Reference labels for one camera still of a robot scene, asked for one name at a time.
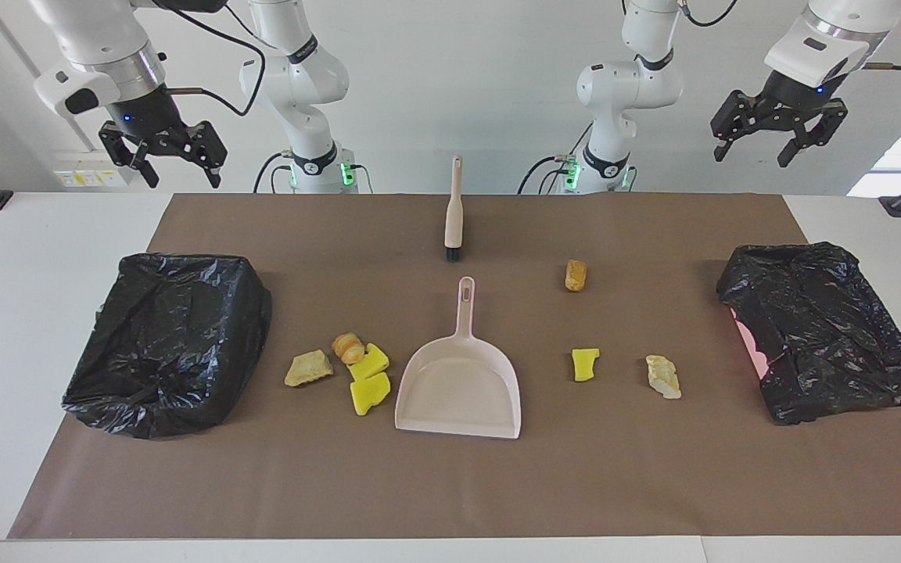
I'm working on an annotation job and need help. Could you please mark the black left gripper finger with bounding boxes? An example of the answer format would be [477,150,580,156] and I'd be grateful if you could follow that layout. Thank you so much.
[777,100,849,168]
[711,90,764,163]

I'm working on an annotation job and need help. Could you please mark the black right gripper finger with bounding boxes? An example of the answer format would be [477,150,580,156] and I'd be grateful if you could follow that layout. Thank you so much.
[99,121,160,189]
[185,121,228,188]

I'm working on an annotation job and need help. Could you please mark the greenish tan bread piece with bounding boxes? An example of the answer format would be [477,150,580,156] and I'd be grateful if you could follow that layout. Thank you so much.
[284,350,335,388]

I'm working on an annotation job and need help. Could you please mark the striped orange croissant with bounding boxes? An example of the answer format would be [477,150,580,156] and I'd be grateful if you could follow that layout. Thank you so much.
[332,332,366,366]

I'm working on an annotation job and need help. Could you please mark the beige brush with black bristles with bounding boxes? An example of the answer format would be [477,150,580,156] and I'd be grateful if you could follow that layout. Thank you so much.
[443,155,465,262]

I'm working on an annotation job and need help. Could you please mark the pale crusty bread piece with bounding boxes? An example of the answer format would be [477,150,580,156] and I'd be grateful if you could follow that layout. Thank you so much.
[645,355,683,400]

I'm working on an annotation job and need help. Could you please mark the yellow sponge chunk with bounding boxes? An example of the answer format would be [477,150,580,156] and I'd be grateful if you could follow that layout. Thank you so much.
[349,342,390,382]
[349,372,392,417]

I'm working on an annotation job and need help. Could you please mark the pale pink plastic dustpan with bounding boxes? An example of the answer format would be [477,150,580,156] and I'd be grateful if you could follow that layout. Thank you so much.
[394,276,522,439]

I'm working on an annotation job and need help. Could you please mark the pink bin with black bag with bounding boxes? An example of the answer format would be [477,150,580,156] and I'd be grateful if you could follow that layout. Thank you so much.
[716,242,901,426]

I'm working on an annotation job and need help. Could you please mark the brown table mat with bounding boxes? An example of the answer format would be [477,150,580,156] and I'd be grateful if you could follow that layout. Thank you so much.
[7,193,901,540]

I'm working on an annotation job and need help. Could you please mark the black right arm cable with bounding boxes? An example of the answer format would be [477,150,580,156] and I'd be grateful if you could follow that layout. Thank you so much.
[149,0,267,118]

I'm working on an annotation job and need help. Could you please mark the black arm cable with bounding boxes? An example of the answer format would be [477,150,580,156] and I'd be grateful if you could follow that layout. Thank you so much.
[149,0,267,118]
[677,0,901,73]

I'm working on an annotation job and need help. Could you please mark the black right base cable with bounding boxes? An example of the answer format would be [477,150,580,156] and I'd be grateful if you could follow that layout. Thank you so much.
[253,152,295,194]

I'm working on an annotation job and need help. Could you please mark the black base cable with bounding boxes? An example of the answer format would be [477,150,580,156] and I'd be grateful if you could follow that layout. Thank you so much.
[517,121,592,195]
[253,152,295,194]

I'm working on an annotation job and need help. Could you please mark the white wall socket box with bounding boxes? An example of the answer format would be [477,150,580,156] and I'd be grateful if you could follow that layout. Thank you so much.
[54,160,135,188]

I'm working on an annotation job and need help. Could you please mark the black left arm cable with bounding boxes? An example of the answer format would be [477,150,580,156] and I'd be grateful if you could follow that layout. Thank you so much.
[677,0,901,73]

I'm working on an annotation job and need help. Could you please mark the white wall conduit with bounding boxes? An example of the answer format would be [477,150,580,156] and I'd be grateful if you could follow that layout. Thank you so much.
[0,0,38,77]

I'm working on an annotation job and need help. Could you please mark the black left base cable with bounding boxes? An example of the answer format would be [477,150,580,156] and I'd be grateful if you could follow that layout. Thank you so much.
[517,121,592,195]

